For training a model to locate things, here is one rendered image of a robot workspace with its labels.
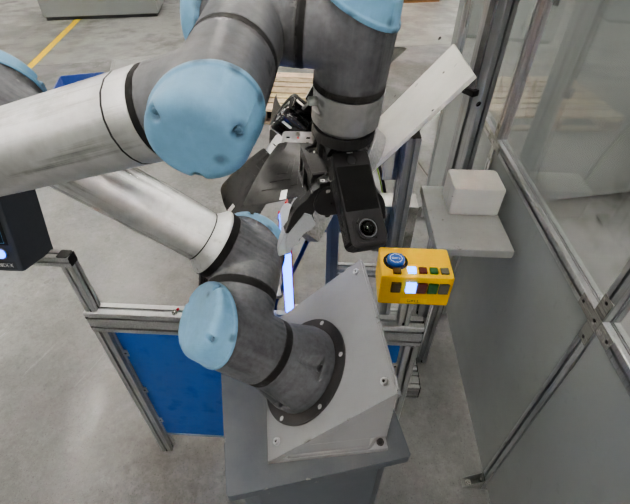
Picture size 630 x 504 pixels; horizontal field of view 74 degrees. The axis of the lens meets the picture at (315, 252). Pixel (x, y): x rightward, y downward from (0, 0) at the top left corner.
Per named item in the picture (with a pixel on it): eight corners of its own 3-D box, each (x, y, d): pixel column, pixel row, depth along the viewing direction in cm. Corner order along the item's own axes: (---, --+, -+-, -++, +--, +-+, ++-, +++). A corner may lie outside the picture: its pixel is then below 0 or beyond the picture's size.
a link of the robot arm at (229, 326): (231, 391, 68) (158, 362, 61) (248, 317, 76) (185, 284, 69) (280, 379, 61) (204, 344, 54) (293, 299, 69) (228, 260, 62)
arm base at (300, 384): (348, 375, 65) (304, 352, 60) (284, 432, 69) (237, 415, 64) (321, 313, 78) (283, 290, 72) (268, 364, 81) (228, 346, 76)
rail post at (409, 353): (385, 453, 167) (417, 334, 115) (386, 464, 164) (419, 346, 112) (375, 453, 167) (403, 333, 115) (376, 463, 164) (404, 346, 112)
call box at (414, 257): (438, 279, 105) (447, 248, 97) (445, 310, 97) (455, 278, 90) (374, 277, 105) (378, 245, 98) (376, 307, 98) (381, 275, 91)
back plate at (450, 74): (309, 174, 168) (306, 172, 168) (447, 33, 131) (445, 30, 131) (297, 265, 129) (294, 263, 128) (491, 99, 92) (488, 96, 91)
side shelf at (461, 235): (483, 194, 157) (485, 187, 155) (511, 258, 131) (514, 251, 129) (419, 192, 158) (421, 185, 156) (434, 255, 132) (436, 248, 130)
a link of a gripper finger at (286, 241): (274, 231, 62) (312, 188, 57) (282, 261, 58) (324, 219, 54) (256, 225, 60) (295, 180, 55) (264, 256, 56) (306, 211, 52)
